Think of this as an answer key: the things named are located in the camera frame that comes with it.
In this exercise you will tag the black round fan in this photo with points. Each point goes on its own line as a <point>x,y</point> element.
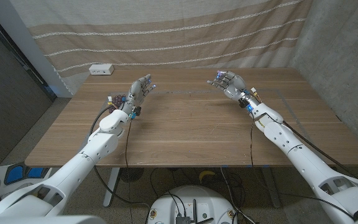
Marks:
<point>131,175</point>

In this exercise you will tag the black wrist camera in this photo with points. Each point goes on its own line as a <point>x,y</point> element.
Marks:
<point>243,103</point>
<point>137,111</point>

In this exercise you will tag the white power strip box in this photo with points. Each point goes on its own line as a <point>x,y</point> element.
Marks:
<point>101,69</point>

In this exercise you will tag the dark perforated panel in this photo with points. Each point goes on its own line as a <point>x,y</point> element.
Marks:
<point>8,93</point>

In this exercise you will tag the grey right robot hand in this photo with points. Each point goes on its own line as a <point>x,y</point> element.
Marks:
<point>233,85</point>

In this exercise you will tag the white robot torso base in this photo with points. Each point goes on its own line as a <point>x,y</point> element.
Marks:
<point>210,202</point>

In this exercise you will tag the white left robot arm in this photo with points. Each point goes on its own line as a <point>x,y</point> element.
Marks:
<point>79,161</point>

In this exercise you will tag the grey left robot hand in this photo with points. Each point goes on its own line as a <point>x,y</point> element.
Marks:
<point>135,92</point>

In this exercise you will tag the dark red circuit board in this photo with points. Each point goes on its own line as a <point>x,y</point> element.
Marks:
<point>117,100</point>

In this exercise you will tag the white device with blue pads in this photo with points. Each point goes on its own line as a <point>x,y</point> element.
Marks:
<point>14,174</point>

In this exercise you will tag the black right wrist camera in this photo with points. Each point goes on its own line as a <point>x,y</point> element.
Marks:
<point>243,103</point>

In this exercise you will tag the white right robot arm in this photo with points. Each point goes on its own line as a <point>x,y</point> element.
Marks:
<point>306,161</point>

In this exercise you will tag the beige striped backdrop cloth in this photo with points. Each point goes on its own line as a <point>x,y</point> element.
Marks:
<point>166,40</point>

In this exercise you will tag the grey table leg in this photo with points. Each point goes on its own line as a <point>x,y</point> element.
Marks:
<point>270,186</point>

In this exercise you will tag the white table leg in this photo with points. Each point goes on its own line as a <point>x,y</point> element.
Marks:
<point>110,189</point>

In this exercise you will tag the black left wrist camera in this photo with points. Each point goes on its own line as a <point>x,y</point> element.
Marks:
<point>137,111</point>

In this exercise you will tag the black antenna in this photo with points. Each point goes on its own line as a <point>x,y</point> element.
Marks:
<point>194,210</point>

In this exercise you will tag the yellow curved object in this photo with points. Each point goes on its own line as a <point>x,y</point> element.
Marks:
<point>205,173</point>

